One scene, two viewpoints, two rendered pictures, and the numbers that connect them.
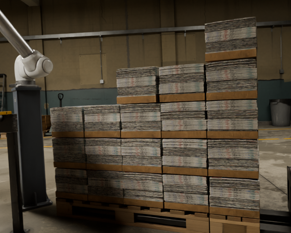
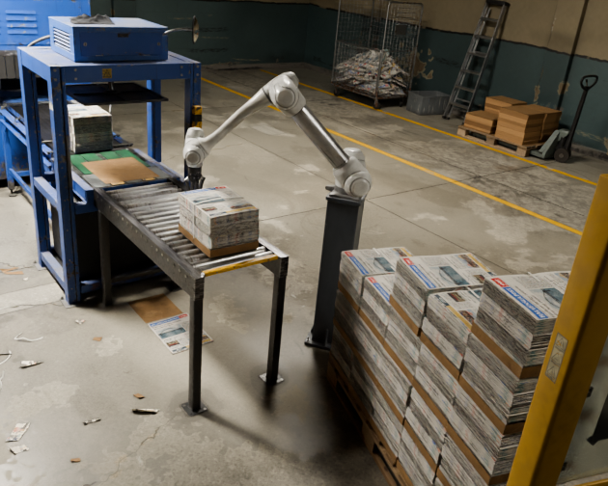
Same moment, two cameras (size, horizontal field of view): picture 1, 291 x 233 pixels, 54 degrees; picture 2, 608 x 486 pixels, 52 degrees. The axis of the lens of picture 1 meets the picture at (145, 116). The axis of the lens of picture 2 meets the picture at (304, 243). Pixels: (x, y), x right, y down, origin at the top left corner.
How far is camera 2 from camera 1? 194 cm
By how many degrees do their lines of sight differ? 50
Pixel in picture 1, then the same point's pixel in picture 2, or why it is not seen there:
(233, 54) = (497, 350)
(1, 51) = not seen: outside the picture
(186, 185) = (417, 462)
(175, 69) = (442, 312)
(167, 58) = not seen: outside the picture
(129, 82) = (403, 285)
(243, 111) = (486, 436)
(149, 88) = (416, 311)
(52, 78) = (595, 30)
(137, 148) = (391, 374)
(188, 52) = not seen: outside the picture
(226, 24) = (505, 301)
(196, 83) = (456, 351)
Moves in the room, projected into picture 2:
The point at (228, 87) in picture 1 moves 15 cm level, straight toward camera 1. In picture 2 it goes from (482, 390) to (447, 398)
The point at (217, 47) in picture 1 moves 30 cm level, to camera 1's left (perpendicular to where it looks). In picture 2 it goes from (486, 324) to (419, 287)
